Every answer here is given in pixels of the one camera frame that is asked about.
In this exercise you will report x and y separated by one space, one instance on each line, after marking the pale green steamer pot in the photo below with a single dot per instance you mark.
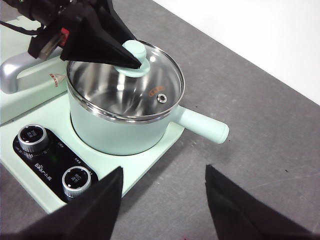
112 137

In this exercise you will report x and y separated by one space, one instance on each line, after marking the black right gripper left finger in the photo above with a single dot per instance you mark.
87 212

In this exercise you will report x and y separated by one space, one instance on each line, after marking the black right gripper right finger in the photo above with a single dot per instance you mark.
237 215

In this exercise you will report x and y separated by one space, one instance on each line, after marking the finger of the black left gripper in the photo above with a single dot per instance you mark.
112 22
95 47

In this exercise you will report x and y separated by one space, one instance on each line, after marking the glass lid with green knob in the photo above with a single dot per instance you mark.
150 82

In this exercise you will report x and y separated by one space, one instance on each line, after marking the pale green breakfast machine base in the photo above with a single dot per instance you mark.
140 162

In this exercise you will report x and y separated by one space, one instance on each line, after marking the silver control knob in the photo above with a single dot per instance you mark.
33 137
76 181

